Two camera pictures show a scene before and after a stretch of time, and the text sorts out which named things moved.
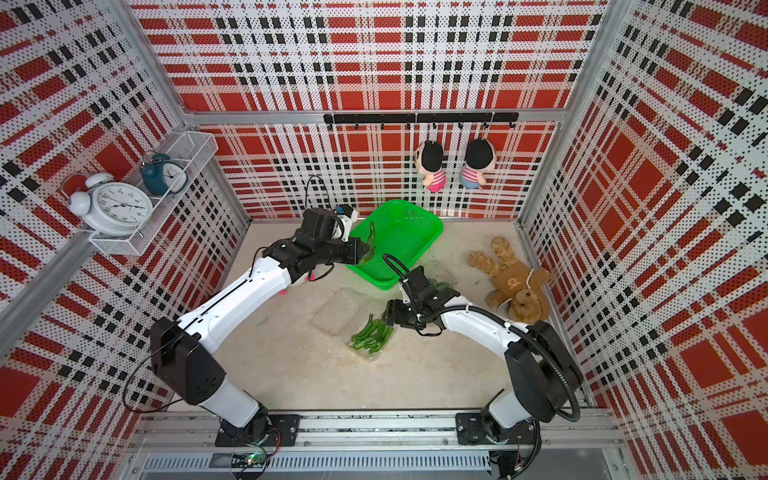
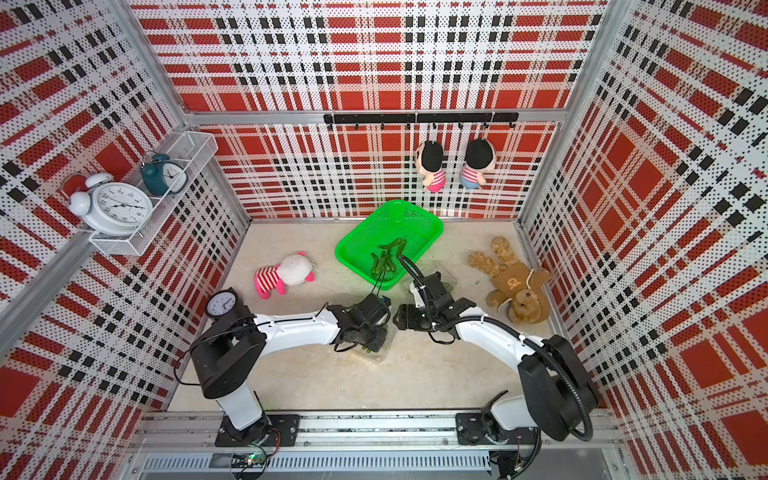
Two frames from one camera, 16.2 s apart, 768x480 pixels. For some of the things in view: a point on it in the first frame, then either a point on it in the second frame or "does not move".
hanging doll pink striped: [429, 159] does not move
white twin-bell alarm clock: [113, 208] does not move
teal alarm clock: [163, 176] does not move
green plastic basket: [401, 229] does not move
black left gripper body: [332, 252] -> [371, 337]
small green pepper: [371, 243] -> [383, 261]
